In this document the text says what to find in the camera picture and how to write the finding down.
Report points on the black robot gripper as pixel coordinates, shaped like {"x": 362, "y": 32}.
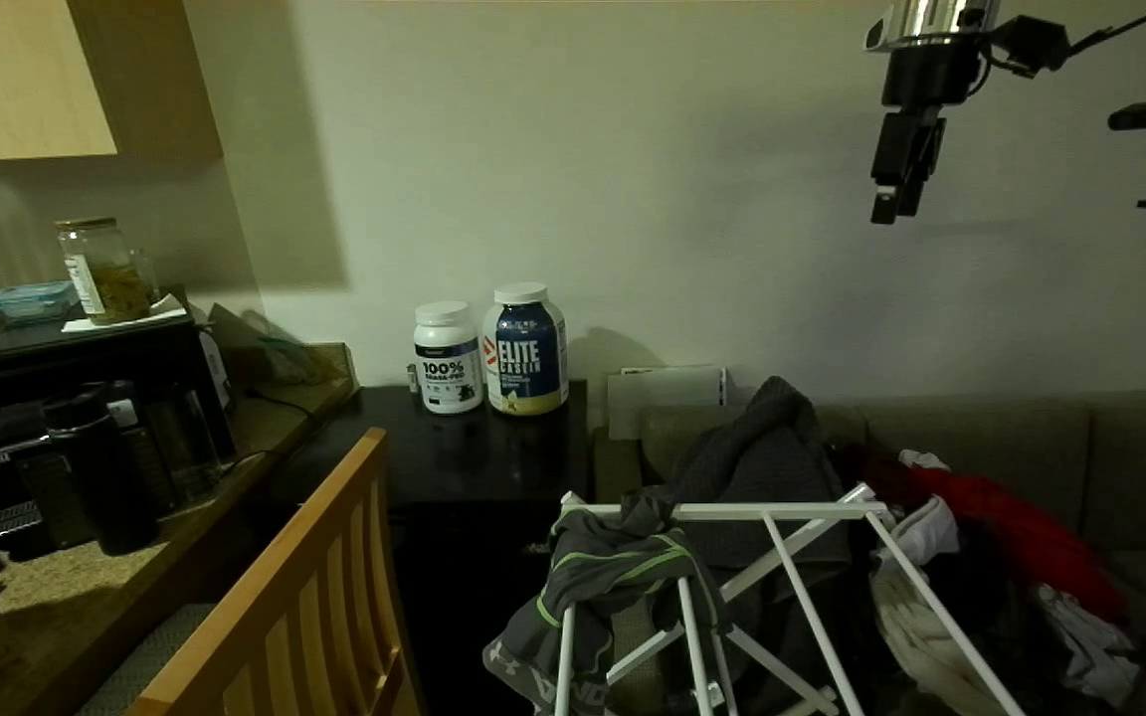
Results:
{"x": 919, "y": 84}

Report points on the grey cloth with green stripes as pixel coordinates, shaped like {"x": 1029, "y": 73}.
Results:
{"x": 598, "y": 568}

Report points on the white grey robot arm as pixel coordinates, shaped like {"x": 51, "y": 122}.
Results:
{"x": 933, "y": 23}

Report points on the white cloth on rack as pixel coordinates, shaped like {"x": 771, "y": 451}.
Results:
{"x": 909, "y": 628}

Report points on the dark grey garment pile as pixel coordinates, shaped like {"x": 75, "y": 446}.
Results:
{"x": 769, "y": 451}

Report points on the red garment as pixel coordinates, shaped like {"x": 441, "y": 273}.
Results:
{"x": 1030, "y": 541}

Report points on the blue protein powder tub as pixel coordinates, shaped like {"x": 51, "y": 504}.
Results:
{"x": 523, "y": 340}

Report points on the white protein powder tub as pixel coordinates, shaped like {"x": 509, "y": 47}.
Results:
{"x": 448, "y": 358}

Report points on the black side table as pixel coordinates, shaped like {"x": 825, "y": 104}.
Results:
{"x": 472, "y": 507}

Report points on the wooden chair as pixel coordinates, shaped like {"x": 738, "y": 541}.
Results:
{"x": 311, "y": 628}

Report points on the glass jar with lid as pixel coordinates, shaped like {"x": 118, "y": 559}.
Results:
{"x": 106, "y": 270}

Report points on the black coffee maker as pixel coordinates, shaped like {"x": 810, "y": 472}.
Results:
{"x": 106, "y": 467}

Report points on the black microwave oven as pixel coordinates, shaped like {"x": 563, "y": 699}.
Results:
{"x": 42, "y": 358}

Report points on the kitchen counter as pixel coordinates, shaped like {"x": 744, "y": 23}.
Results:
{"x": 72, "y": 617}

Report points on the wooden wall cabinet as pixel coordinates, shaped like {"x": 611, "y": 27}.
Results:
{"x": 100, "y": 81}

